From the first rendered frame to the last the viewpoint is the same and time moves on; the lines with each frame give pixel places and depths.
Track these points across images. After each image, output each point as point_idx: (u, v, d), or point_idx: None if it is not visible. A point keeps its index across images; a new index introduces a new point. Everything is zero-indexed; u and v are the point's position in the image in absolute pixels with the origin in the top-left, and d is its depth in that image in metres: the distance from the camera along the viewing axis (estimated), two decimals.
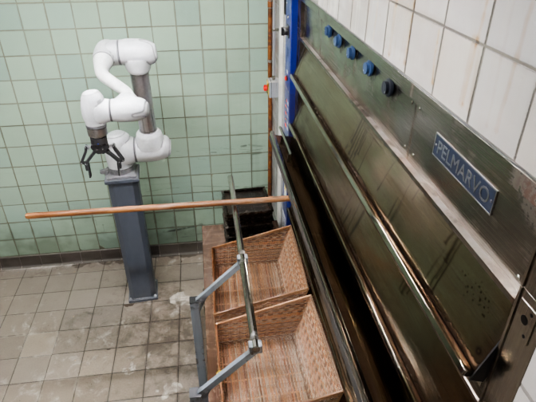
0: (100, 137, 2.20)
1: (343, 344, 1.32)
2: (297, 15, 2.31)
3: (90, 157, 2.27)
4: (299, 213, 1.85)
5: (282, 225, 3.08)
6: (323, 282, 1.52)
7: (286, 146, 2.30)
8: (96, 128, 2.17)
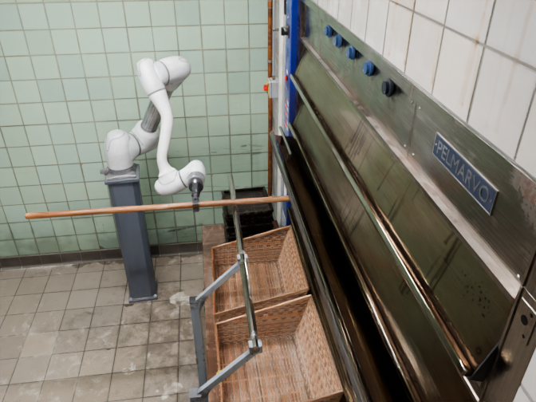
0: (187, 181, 2.53)
1: (343, 344, 1.32)
2: (297, 15, 2.31)
3: None
4: (299, 213, 1.85)
5: (282, 225, 3.08)
6: (323, 282, 1.52)
7: (286, 146, 2.30)
8: (187, 178, 2.57)
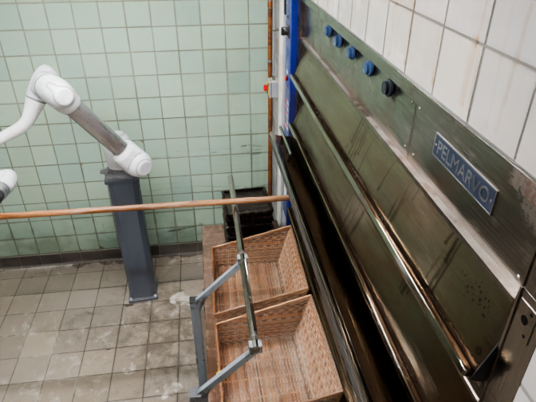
0: None
1: (343, 344, 1.32)
2: (297, 15, 2.31)
3: None
4: (299, 213, 1.85)
5: (282, 225, 3.08)
6: (323, 282, 1.52)
7: (286, 146, 2.30)
8: None
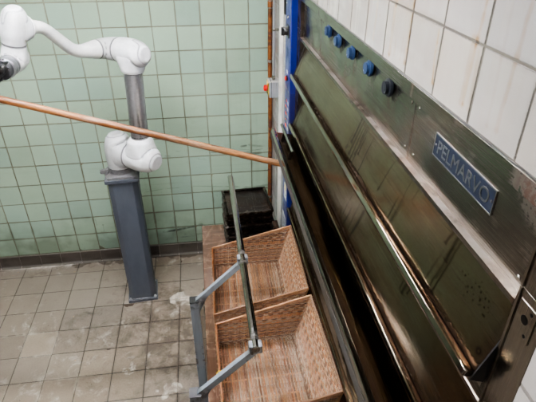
0: None
1: (344, 341, 1.32)
2: (297, 15, 2.31)
3: None
4: (301, 210, 1.85)
5: (282, 225, 3.08)
6: (325, 280, 1.51)
7: (288, 143, 2.29)
8: None
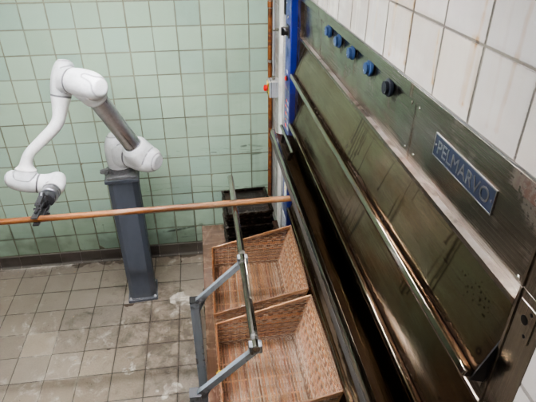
0: None
1: (344, 340, 1.31)
2: (297, 15, 2.31)
3: (40, 212, 2.38)
4: (300, 210, 1.85)
5: (282, 225, 3.08)
6: (325, 279, 1.51)
7: (288, 144, 2.29)
8: (41, 191, 2.50)
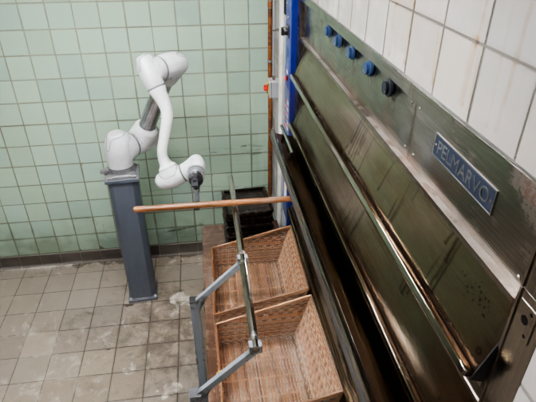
0: (187, 175, 2.58)
1: (344, 340, 1.31)
2: (297, 15, 2.31)
3: (194, 195, 2.52)
4: (300, 210, 1.85)
5: (282, 225, 3.08)
6: (325, 279, 1.51)
7: (288, 144, 2.29)
8: (187, 171, 2.62)
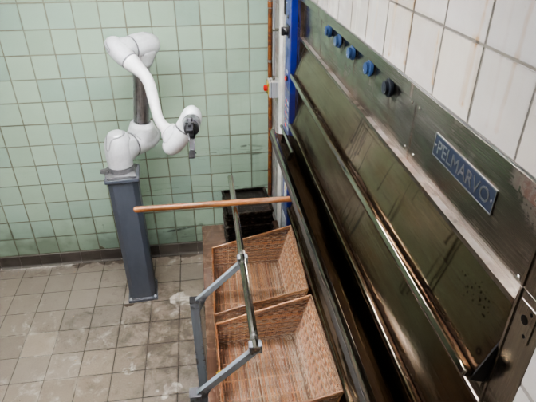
0: (183, 124, 2.42)
1: (344, 340, 1.31)
2: (297, 15, 2.31)
3: (189, 144, 2.36)
4: (300, 210, 1.85)
5: (282, 225, 3.08)
6: (325, 279, 1.51)
7: (288, 144, 2.29)
8: (183, 121, 2.46)
